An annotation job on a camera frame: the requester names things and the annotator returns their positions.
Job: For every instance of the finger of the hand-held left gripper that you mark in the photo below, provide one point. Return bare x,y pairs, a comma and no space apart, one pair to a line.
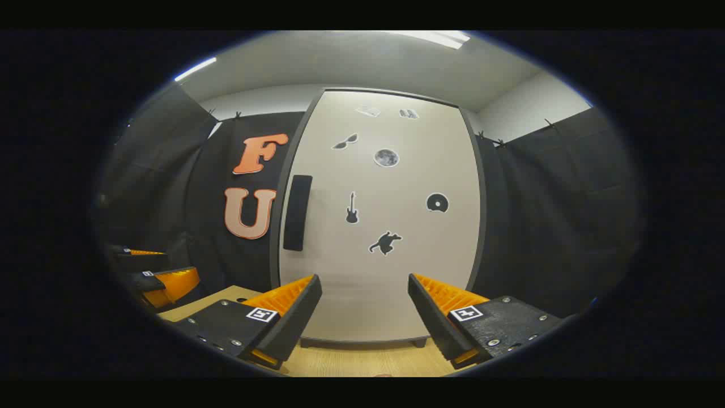
141,263
148,281

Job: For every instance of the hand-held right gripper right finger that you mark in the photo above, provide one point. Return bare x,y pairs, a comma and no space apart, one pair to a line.
433,320

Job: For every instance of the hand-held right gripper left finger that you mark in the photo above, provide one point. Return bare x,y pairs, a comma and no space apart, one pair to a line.
297,317

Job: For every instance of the grey cabinet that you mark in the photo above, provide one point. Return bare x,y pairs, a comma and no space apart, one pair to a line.
275,238

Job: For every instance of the white cabinet door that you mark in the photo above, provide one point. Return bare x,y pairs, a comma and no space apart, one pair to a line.
328,226

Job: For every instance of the black backdrop cloth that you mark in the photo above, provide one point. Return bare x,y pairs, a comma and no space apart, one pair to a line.
566,215

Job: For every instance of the ceiling light strip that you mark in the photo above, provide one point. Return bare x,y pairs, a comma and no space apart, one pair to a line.
195,68

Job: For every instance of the ceiling light panel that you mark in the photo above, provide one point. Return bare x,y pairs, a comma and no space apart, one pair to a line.
436,38

